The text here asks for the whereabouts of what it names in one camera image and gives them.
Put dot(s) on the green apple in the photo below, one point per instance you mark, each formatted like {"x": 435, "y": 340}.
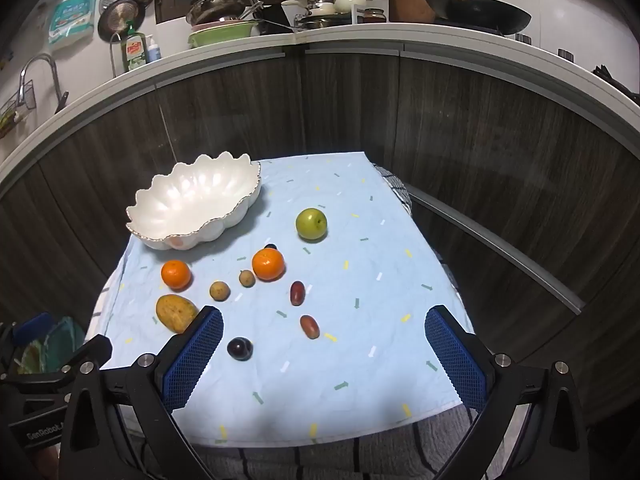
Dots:
{"x": 311, "y": 224}

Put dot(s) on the dark purple grape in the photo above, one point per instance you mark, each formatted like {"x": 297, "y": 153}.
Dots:
{"x": 239, "y": 348}

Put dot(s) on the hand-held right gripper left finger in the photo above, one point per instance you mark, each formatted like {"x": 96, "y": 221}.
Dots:
{"x": 195, "y": 355}

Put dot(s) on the dark wood kitchen cabinet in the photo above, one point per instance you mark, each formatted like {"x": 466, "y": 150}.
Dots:
{"x": 350, "y": 110}

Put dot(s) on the small brown longan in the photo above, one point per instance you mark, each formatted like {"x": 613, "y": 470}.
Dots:
{"x": 246, "y": 278}

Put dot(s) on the white teapot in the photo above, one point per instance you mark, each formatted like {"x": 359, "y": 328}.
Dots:
{"x": 350, "y": 2}

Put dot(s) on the large brown longan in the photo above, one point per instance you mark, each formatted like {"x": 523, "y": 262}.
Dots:
{"x": 219, "y": 291}

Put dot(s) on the pink plate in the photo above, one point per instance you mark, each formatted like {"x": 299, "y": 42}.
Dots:
{"x": 215, "y": 25}

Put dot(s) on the black gas stove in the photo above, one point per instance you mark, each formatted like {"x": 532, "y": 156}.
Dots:
{"x": 607, "y": 76}

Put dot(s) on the orange mandarin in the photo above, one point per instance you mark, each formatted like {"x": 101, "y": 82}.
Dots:
{"x": 176, "y": 275}
{"x": 268, "y": 264}

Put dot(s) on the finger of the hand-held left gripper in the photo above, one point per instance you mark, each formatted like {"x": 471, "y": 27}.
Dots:
{"x": 95, "y": 347}
{"x": 32, "y": 325}

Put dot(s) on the grey metal rail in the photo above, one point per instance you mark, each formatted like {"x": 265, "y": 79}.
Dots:
{"x": 500, "y": 250}

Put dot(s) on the red grape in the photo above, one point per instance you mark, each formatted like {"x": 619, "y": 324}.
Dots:
{"x": 297, "y": 293}
{"x": 310, "y": 326}

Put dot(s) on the green dish soap bottle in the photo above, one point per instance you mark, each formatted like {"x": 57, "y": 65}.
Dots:
{"x": 135, "y": 50}

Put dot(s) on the brown lidded jar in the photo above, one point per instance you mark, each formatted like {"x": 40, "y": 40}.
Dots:
{"x": 374, "y": 15}

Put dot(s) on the yellow mango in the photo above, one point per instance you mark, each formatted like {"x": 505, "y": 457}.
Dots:
{"x": 172, "y": 310}

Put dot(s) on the white scalloped bowl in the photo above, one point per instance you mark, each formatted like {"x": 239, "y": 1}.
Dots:
{"x": 200, "y": 200}

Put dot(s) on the teal woven coaster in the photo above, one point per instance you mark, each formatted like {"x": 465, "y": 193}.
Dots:
{"x": 62, "y": 342}

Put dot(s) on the blue pump soap bottle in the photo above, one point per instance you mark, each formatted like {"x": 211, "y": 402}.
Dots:
{"x": 154, "y": 52}

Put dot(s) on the green dish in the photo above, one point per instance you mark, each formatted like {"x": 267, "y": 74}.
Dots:
{"x": 220, "y": 36}

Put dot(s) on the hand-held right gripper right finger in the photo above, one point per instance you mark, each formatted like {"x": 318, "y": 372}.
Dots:
{"x": 457, "y": 355}

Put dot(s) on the hanging round metal pan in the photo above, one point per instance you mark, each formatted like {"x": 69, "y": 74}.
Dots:
{"x": 119, "y": 20}

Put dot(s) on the teal tissue pack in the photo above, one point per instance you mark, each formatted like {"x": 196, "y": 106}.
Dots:
{"x": 72, "y": 15}

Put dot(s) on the chrome faucet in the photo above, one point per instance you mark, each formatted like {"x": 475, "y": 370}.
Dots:
{"x": 37, "y": 60}

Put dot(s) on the small white pot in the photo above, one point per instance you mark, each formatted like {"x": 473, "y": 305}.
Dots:
{"x": 322, "y": 6}

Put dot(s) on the light blue patterned tablecloth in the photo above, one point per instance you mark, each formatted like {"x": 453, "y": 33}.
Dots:
{"x": 350, "y": 270}

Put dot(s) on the white card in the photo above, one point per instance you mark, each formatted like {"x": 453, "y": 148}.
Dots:
{"x": 357, "y": 14}

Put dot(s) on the white kitchen countertop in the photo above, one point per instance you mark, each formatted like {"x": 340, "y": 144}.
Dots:
{"x": 350, "y": 35}

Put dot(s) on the green woven coaster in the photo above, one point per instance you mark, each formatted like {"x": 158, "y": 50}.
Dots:
{"x": 30, "y": 355}

